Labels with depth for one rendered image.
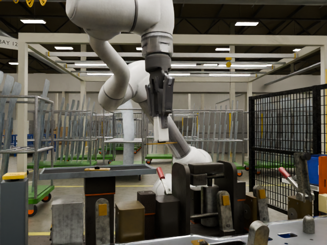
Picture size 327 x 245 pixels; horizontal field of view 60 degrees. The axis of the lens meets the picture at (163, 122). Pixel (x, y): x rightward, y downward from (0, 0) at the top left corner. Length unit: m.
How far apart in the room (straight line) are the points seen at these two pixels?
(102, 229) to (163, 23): 0.58
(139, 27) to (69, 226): 0.56
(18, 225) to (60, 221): 0.23
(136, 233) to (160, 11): 0.61
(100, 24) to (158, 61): 0.18
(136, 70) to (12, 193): 0.73
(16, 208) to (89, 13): 0.61
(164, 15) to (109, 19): 0.15
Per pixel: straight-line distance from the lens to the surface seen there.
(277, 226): 0.99
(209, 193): 0.98
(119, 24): 0.79
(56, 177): 0.94
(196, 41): 6.99
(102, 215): 0.82
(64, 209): 0.80
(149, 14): 0.80
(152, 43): 0.79
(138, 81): 1.33
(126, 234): 0.84
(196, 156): 1.53
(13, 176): 0.99
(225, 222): 0.95
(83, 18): 0.77
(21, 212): 1.00
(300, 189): 1.14
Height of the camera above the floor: 1.31
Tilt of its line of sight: 1 degrees up
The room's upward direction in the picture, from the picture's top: straight up
